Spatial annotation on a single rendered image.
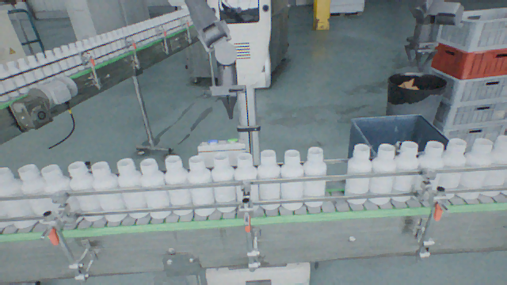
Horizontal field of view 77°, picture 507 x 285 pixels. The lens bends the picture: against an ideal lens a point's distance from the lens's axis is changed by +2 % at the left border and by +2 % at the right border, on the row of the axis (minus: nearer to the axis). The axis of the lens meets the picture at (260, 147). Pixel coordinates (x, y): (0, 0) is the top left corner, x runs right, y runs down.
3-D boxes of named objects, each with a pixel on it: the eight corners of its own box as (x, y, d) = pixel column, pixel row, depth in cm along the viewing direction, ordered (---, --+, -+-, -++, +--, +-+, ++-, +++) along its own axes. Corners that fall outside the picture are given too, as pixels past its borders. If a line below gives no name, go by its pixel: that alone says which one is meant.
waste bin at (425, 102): (387, 160, 278) (401, 92, 245) (370, 135, 317) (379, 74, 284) (440, 157, 279) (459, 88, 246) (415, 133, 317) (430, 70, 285)
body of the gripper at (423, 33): (423, 41, 115) (427, 19, 111) (438, 47, 106) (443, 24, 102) (405, 43, 115) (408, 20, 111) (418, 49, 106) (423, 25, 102)
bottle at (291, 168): (292, 194, 90) (293, 145, 82) (307, 205, 86) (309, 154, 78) (276, 203, 87) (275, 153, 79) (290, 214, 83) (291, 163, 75)
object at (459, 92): (452, 106, 264) (459, 81, 252) (422, 89, 298) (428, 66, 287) (520, 98, 271) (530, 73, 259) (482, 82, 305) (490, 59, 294)
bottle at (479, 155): (462, 202, 84) (482, 149, 76) (447, 188, 89) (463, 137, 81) (483, 199, 85) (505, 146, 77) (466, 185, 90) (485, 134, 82)
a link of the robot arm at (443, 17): (422, -18, 99) (409, 8, 99) (463, -18, 92) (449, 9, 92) (429, 6, 108) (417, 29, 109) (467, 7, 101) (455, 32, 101)
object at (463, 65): (460, 80, 253) (468, 52, 241) (428, 66, 288) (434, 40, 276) (531, 72, 259) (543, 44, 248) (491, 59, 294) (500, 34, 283)
